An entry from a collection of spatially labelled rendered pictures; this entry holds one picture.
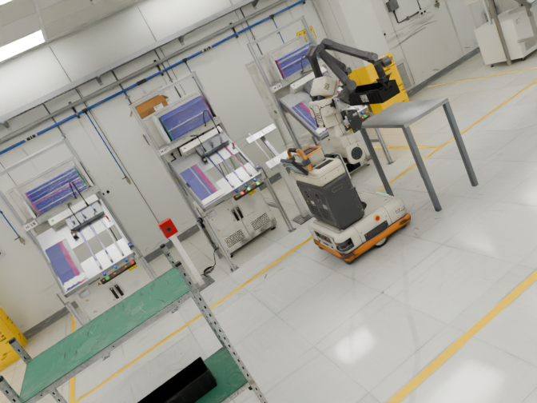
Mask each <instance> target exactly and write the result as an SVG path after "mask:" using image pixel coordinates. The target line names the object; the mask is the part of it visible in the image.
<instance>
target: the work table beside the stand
mask: <svg viewBox="0 0 537 403"><path fill-rule="evenodd" d="M440 106H443V108H444V112H445V114H446V116H447V120H448V122H449V125H450V127H451V131H452V133H453V136H454V139H455V142H456V145H457V146H458V149H459V153H460V155H461V158H462V160H463V163H464V166H465V169H466V171H467V175H468V177H469V180H470V182H471V186H477V185H478V184H479V183H478V181H477V178H476V176H475V172H474V170H473V167H472V165H471V161H470V158H469V157H468V154H467V150H466V147H465V145H464V143H463V139H462V137H461V134H460V131H459V127H458V126H457V123H456V120H455V117H454V114H453V112H452V109H451V106H450V103H449V101H448V98H437V99H428V100H419V101H411V102H396V103H394V104H392V105H391V106H389V107H388V108H386V109H384V110H382V111H380V112H379V113H378V114H376V115H374V116H372V117H371V118H369V119H368V120H366V121H364V122H362V126H361V130H360V133H361V135H362V137H363V139H364V142H365V144H366V146H367V148H368V152H369V153H370V155H371V158H372V160H373V163H374V165H375V167H376V170H377V172H378V174H379V176H380V179H381V181H382V183H383V185H384V188H385V190H386V193H387V194H388V195H390V196H393V197H394V195H393V192H392V190H391V187H390V185H389V184H388V180H387V178H386V176H385V174H384V171H383V169H382V167H381V164H380V162H379V159H378V157H377V156H376V152H375V150H374V148H373V146H372V143H371V141H370V139H369V136H368V133H367V131H366V129H365V128H402V130H403V132H404V136H405V137H406V140H407V142H408V145H409V148H410V150H411V152H412V156H413V157H414V160H415V162H416V165H417V168H418V170H419V172H420V176H421V177H422V178H423V181H424V184H425V186H426V189H427V191H428V194H429V197H430V198H431V201H432V204H433V206H434V209H435V211H437V212H440V211H441V210H442V208H441V205H440V202H439V200H438V197H437V196H436V192H435V190H434V188H433V185H432V182H431V180H430V177H429V175H428V172H427V170H426V167H425V165H424V162H423V159H422V157H421V155H420V152H419V150H418V147H417V145H416V141H415V139H414V137H413V135H412V132H411V129H410V127H409V126H410V125H411V124H412V123H414V122H416V121H418V120H419V119H421V118H422V117H424V116H425V115H427V114H429V113H431V112H432V111H433V110H435V109H437V108H438V107H440Z"/></svg>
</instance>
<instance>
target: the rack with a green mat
mask: <svg viewBox="0 0 537 403"><path fill-rule="evenodd" d="M159 246H160V248H161V250H162V252H163V253H164V255H165V256H166V257H167V259H168V261H169V263H170V264H171V266H172V269H170V270H168V271H167V272H165V273H163V274H162V275H161V276H159V277H157V278H156V279H154V280H153V281H151V282H150V283H148V284H147V285H145V286H143V287H142V288H140V289H139V290H138V291H136V292H134V293H132V294H131V295H129V296H128V297H127V298H125V299H124V300H122V301H120V302H118V303H117V304H116V305H114V306H113V307H111V308H110V309H108V310H106V311H105V312H104V313H102V314H100V315H99V316H97V317H95V318H94V319H93V320H92V321H89V322H88V323H86V324H85V325H83V326H82V327H81V328H79V329H77V330H76V331H74V332H72V333H71V334H70V335H68V336H67V337H65V338H63V339H62V340H60V341H59V342H57V343H56V344H54V345H52V346H51V347H49V348H48V349H47V350H45V351H43V352H42V353H40V354H39V355H37V356H36V357H34V358H33V359H32V358H31V356H30V355H29V354H28V353H27V352H26V351H25V350H24V348H23V347H22V346H21V344H20V343H19V342H18V340H17V339H16V338H15V337H13V338H11V339H10V340H9V344H10V345H11V346H12V348H13V349H14V350H15V352H16V353H17V354H18V355H19V357H20V358H21V359H22V360H23V361H24V362H25V363H26V371H25V374H24V378H23V382H22V387H21V392H20V395H18V394H17V393H16V392H15V391H14V389H13V388H12V387H11V386H10V384H9V383H8V382H7V381H6V379H5V378H4V377H3V376H0V390H1V391H2V392H3V394H4V395H5V396H6V397H7V398H8V400H9V401H10V402H11V403H35V402H37V401H39V400H40V399H42V398H43V397H44V396H46V395H47V394H49V393H50V395H51V396H52V397H53V398H54V400H55V401H56V402H57V403H67V401H66V400H65V399H64V397H63V396H62V395H61V394H60V393H59V392H58V390H57V387H59V386H60V385H62V384H64V383H65V382H67V381H68V380H69V379H71V378H72V377H74V376H76V375H77V374H78V373H80V372H81V371H82V370H84V369H86V368H87V367H89V366H90V365H92V364H93V363H94V362H96V361H97V360H99V359H100V358H102V357H104V356H105V355H106V354H107V353H109V352H111V351H112V350H114V349H116V348H117V347H118V346H119V345H121V344H122V343H124V342H125V341H127V340H129V339H130V338H131V337H133V336H134V335H136V334H137V333H139V332H140V331H142V330H143V329H144V328H146V327H147V326H149V325H151V324H152V323H154V322H155V321H156V320H158V319H159V318H160V317H162V316H164V315H165V314H167V313H168V312H169V311H171V310H172V309H174V308H176V307H177V306H179V305H180V304H181V303H182V302H184V301H186V300H187V299H189V298H190V297H191V298H192V299H193V300H194V302H195V303H196V305H197V307H198V309H199V310H200V311H201V313H202V315H203V316H204V318H205V320H206V321H207V322H208V324H209V326H210V327H211V329H212V331H213V332H214V333H215V335H216V337H217V339H218V340H219V342H220V343H221V345H222V346H223V347H222V348H220V349H219V350H218V351H216V352H215V353H214V354H212V355H211V356H210V357H208V358H206V359H205V360H204V363H205V364H206V365H207V367H208V368H209V370H210V372H211V373H212V375H213V377H214V378H215V380H216V383H217V386H216V387H215V388H213V389H212V390H210V391H209V392H208V393H206V394H205V395H204V396H203V397H202V398H200V399H199V400H198V401H196V402H195V403H229V402H230V401H232V400H233V399H234V398H235V397H237V396H238V395H240V394H241V393H242V392H244V391H245V390H246V389H249V390H252V389H253V391H254V392H255V394H256V395H257V397H258V398H259V400H260V401H261V403H268V402H267V400H266V398H265V396H264V395H263V393H262V392H261V390H260V389H259V387H258V385H257V383H256V382H255V381H254V379H253V377H252V376H251V374H250V372H249V371H248V369H247V368H246V366H245V364H244V362H243V361H242V360H241V358H240V356H239V355H238V353H237V351H236V350H235V349H234V347H233V345H232V343H231V342H230V340H229V339H228V337H227V336H226V334H225V332H224V330H223V329H222V328H221V326H220V324H219V323H218V321H217V319H216V318H215V317H214V315H213V313H212V311H211V310H210V308H209V307H208V305H207V304H206V302H205V300H204V298H203V297H202V296H201V294H200V292H199V290H198V289H197V287H196V286H195V284H194V283H193V281H192V279H191V277H190V276H189V275H188V273H187V271H186V270H185V268H184V266H183V265H182V264H181V262H180V261H177V262H175V260H174V258H173V256H172V255H171V253H170V252H169V250H168V249H167V247H166V246H165V244H164V243H163V244H161V245H159Z"/></svg>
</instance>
